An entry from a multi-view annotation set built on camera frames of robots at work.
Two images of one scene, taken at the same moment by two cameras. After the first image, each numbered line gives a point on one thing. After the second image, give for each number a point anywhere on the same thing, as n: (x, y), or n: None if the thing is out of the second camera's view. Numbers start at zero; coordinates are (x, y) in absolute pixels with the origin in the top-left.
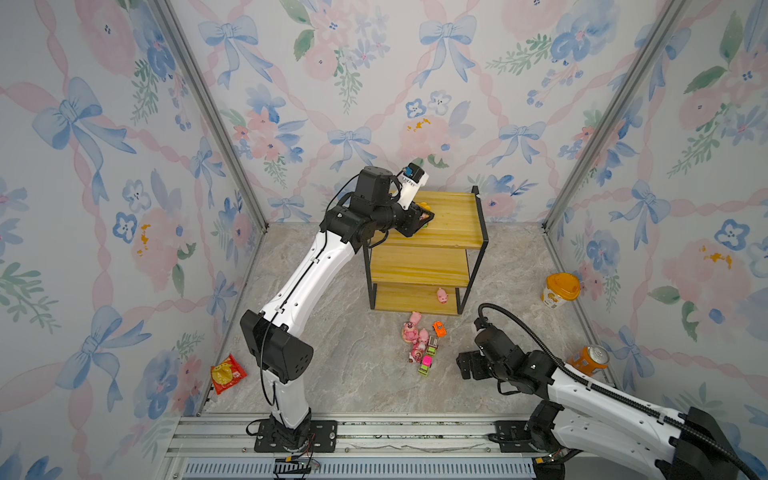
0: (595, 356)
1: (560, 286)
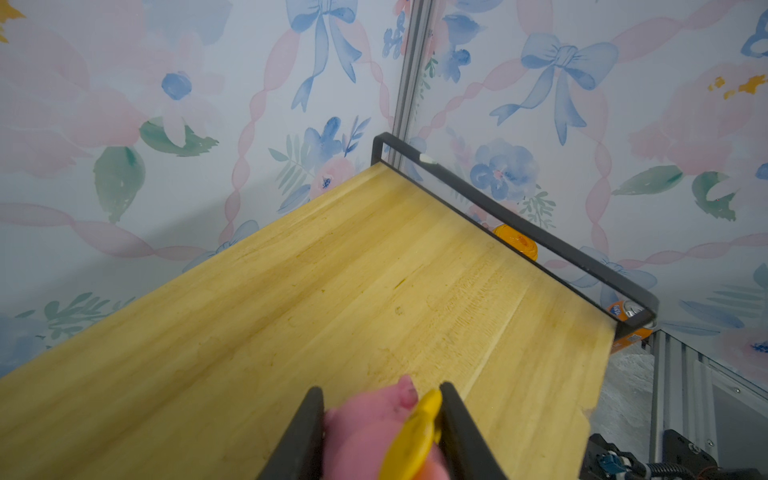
0: (623, 310)
1: (523, 244)
